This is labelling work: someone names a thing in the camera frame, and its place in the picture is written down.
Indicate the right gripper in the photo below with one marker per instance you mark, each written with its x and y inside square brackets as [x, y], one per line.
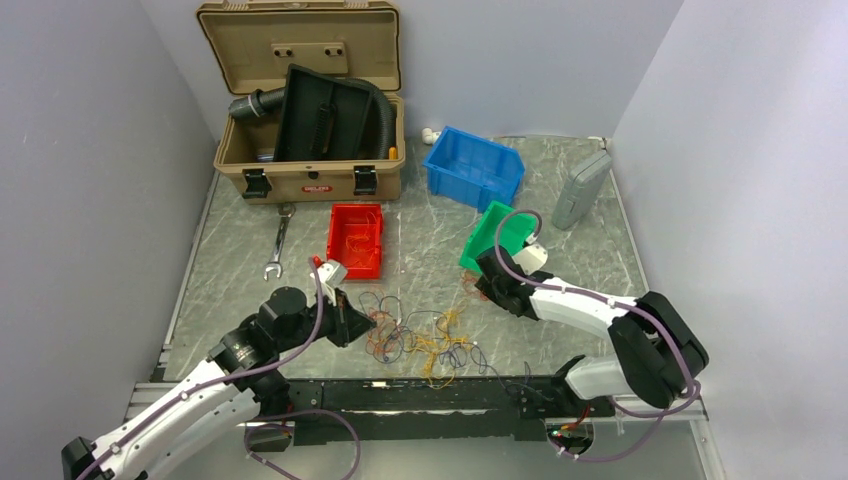
[488, 290]

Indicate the tan plastic toolbox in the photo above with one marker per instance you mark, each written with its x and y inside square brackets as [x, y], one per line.
[255, 43]

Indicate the grey plastic case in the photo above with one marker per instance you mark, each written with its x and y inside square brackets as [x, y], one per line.
[581, 189]

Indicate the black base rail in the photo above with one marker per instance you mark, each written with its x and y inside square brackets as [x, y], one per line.
[320, 411]

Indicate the black tray insert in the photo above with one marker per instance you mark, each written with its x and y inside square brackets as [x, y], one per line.
[322, 117]

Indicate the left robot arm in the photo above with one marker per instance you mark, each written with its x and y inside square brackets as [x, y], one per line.
[238, 381]

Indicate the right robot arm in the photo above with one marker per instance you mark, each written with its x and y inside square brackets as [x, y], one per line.
[655, 357]

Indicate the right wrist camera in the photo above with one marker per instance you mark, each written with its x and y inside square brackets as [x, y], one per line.
[532, 257]

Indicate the green plastic bin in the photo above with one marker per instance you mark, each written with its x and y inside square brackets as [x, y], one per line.
[513, 234]

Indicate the red plastic bin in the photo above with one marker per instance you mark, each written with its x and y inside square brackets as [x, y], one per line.
[355, 239]

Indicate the blue plastic bin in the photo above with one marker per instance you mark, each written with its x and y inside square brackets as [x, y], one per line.
[472, 170]

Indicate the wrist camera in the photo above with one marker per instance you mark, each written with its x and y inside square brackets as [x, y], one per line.
[329, 273]
[532, 257]

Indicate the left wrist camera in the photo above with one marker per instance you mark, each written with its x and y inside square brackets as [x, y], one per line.
[329, 273]

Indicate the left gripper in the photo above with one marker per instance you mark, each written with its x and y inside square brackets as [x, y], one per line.
[347, 321]

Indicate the white pipe fitting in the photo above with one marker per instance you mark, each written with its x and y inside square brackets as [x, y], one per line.
[430, 136]

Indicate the silver open-end wrench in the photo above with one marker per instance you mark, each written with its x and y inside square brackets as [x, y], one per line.
[273, 267]

